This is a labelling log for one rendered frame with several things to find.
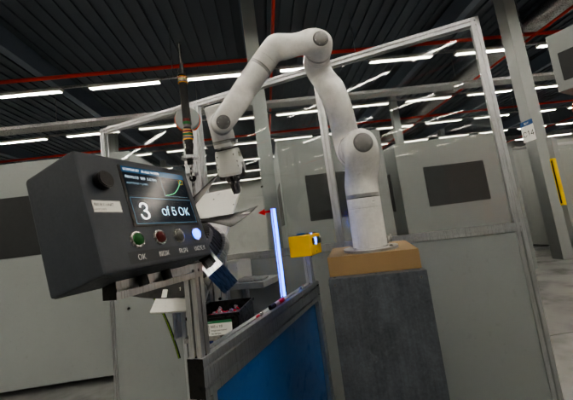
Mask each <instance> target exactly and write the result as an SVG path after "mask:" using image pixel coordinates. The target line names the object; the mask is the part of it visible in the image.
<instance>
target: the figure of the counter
mask: <svg viewBox="0 0 573 400"><path fill-rule="evenodd" d="M129 198H130V203H131V206H132V210H133V212H134V216H135V219H136V224H159V221H158V218H157V215H156V212H155V209H154V206H153V201H152V198H151V197H138V196H129Z"/></svg>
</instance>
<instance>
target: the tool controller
mask: <svg viewBox="0 0 573 400"><path fill-rule="evenodd" d="M26 187H27V192H28V195H29V200H30V203H31V208H32V215H33V219H34V223H35V227H36V231H37V235H38V243H39V246H40V251H41V255H42V259H43V266H44V270H45V275H46V278H47V282H48V286H49V294H50V297H51V298H52V299H60V298H64V297H68V296H72V295H75V294H79V293H86V292H89V291H93V290H96V289H101V288H103V287H105V286H107V285H110V284H112V283H114V282H116V281H122V280H126V279H130V278H134V277H136V279H137V283H138V286H139V287H144V286H146V285H148V284H150V282H149V279H148V275H149V274H152V273H157V272H161V275H162V278H163V281H166V280H169V279H171V278H173V276H172V273H171V269H175V268H179V267H183V266H186V265H188V264H191V263H193V262H195V261H197V260H200V259H202V258H204V257H207V256H209V255H210V254H211V249H210V247H209V244H208V241H207V239H206V236H205V231H204V229H203V226H202V223H201V221H200V216H199V213H198V211H197V208H196V205H195V203H194V198H193V196H192V193H191V190H190V187H189V185H188V180H187V178H186V175H185V173H184V171H178V170H172V169H168V168H164V167H158V166H154V165H145V164H141V163H136V162H131V161H127V160H121V159H114V158H108V157H104V156H99V155H94V154H86V153H81V152H77V151H72V152H70V153H68V154H66V155H65V156H63V157H62V158H60V159H58V160H57V161H56V162H54V163H53V164H51V165H49V166H48V167H46V168H45V169H43V170H42V171H40V172H39V173H38V174H36V175H35V176H33V177H31V178H30V179H28V180H27V181H26ZM129 196H138V197H151V198H152V201H153V206H154V209H155V212H156V215H157V218H158V221H159V224H136V219H135V216H134V212H133V210H132V206H131V203H130V198H129ZM192 228H197V229H198V230H199V231H200V233H201V237H200V239H199V240H198V241H196V240H195V239H194V238H193V237H192V235H191V229H192ZM158 229H160V230H162V231H163V232H164V233H165V235H166V243H165V244H164V245H159V244H158V243H157V242H156V241H155V240H154V237H153V233H154V231H155V230H158ZM175 229H181V230H182V231H183V232H184V234H185V240H184V241H183V242H182V243H180V242H178V241H176V239H175V237H174V234H173V233H174V230H175ZM134 231H139V232H141V233H142V234H143V236H144V238H145V244H144V245H143V246H142V247H135V246H133V245H132V244H131V242H130V234H131V233H132V232H134Z"/></svg>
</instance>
